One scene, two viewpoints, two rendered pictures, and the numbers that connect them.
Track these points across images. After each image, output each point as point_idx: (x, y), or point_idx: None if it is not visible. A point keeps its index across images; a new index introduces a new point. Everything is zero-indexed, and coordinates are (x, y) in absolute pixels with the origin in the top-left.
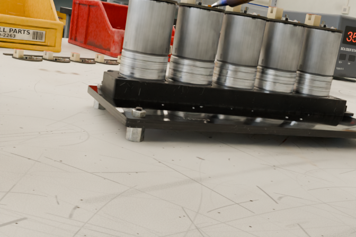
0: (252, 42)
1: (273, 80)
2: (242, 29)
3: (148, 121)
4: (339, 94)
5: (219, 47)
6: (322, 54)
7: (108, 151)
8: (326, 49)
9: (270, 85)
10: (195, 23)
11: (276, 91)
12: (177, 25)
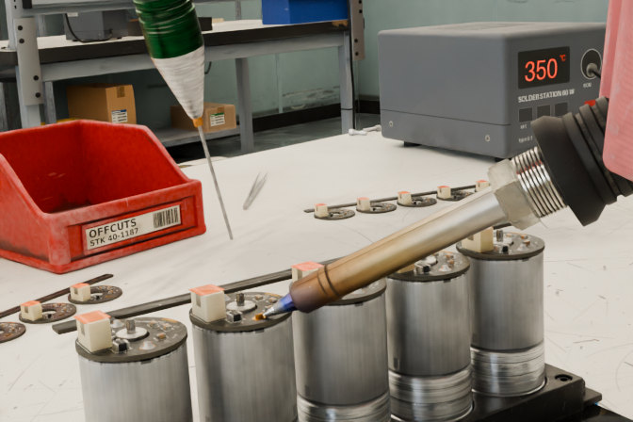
0: (367, 350)
1: (427, 399)
2: (340, 332)
3: None
4: (543, 234)
5: (298, 368)
6: (513, 308)
7: None
8: (520, 297)
9: (424, 412)
10: (238, 364)
11: (439, 420)
12: (198, 366)
